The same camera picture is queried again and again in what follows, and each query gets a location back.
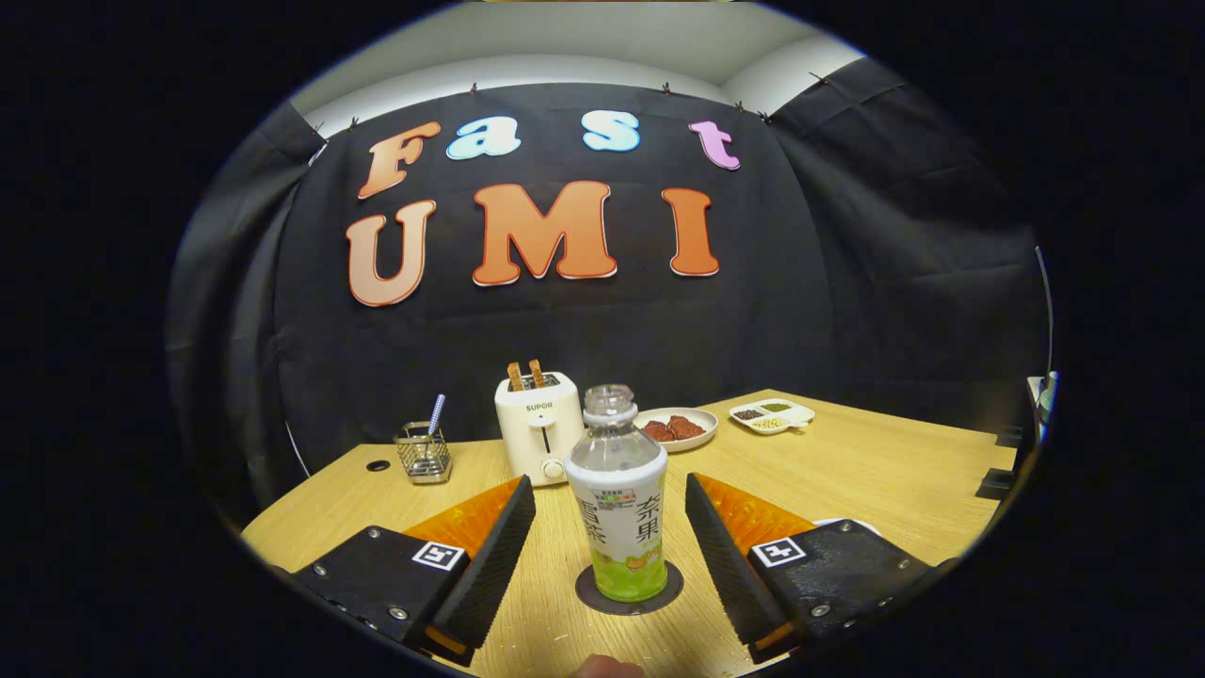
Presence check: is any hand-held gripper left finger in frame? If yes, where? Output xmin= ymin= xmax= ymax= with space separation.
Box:
xmin=292 ymin=474 xmax=538 ymax=668

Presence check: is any white divided condiment dish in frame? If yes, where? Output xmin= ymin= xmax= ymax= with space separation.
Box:
xmin=729 ymin=398 xmax=816 ymax=436

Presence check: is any white oval plate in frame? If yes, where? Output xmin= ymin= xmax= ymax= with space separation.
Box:
xmin=634 ymin=407 xmax=719 ymax=454

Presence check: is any metal wire utensil holder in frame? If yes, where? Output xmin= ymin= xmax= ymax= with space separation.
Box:
xmin=394 ymin=421 xmax=453 ymax=485

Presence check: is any dark brown round coaster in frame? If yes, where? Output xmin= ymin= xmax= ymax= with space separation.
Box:
xmin=575 ymin=560 xmax=685 ymax=617

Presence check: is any wooden table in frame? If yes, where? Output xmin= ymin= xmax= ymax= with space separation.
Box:
xmin=240 ymin=388 xmax=1020 ymax=678

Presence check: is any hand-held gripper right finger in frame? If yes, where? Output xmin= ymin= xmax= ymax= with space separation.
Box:
xmin=684 ymin=471 xmax=961 ymax=665

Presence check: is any black metal bracket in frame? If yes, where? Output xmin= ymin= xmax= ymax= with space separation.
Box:
xmin=975 ymin=426 xmax=1027 ymax=500

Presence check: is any white green juice bottle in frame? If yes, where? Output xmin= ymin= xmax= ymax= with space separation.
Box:
xmin=563 ymin=383 xmax=669 ymax=604

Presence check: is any cream toaster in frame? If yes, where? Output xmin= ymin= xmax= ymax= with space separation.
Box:
xmin=494 ymin=371 xmax=586 ymax=488

